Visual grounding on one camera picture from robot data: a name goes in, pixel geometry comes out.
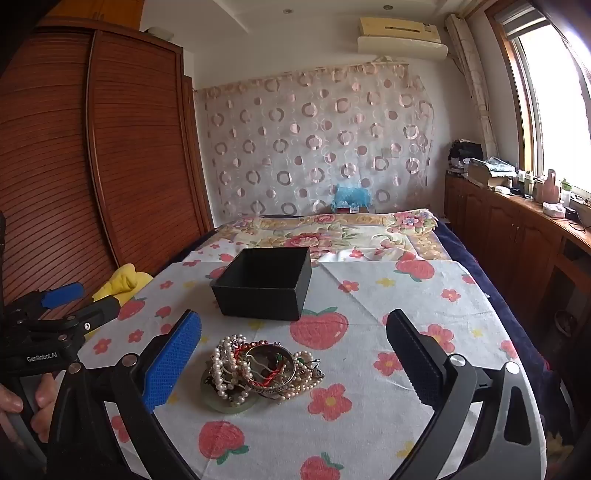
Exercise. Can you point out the brown wooden wardrobe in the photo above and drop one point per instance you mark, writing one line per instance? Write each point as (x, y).
(138, 161)

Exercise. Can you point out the strawberry print cloth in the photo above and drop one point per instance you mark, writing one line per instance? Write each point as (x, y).
(369, 300)

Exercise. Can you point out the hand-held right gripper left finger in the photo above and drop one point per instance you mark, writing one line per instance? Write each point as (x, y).
(173, 360)

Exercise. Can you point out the green cap bottle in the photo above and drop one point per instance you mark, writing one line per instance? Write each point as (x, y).
(566, 191)

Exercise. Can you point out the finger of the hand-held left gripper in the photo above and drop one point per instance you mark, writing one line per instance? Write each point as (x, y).
(64, 293)
(104, 310)

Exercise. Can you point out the silver bangle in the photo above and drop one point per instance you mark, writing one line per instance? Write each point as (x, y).
(265, 389)

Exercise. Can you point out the pink bottle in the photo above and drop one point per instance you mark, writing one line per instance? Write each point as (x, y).
(551, 184)

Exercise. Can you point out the group of small bottles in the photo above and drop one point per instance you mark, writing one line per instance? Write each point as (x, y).
(526, 182)

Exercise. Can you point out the dark clothes pile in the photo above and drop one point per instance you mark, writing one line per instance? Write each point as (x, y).
(466, 152)

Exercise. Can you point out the white air conditioner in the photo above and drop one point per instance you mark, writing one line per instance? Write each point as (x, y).
(397, 44)

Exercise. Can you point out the black jewelry box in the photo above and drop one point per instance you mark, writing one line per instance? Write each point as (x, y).
(258, 302)

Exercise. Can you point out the wooden frame window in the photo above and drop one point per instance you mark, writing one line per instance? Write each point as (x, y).
(563, 115)

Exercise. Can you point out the yellow cloth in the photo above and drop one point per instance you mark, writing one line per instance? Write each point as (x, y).
(124, 281)

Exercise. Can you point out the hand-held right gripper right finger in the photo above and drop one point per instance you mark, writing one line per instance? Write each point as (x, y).
(411, 355)

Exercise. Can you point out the pale green jade bangle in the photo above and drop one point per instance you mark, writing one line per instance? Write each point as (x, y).
(217, 405)

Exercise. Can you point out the floral window curtain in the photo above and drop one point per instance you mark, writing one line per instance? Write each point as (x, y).
(475, 92)

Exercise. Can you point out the stack of boxes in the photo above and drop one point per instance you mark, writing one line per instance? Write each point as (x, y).
(485, 173)

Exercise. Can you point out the floral blanket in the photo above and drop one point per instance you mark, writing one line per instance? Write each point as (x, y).
(323, 235)

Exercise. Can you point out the circle pattern curtain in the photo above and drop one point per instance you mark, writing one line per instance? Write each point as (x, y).
(300, 138)

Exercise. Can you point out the long wooden cabinet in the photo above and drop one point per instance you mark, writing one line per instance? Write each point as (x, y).
(508, 221)

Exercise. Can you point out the person's left hand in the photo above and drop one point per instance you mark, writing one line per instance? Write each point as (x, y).
(46, 392)

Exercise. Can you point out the blue plastic bag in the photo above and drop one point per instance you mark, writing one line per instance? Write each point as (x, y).
(351, 196)

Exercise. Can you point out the white tissue pack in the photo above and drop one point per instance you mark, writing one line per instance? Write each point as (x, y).
(553, 210)

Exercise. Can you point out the dark blue bed sheet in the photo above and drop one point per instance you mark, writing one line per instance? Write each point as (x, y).
(480, 277)

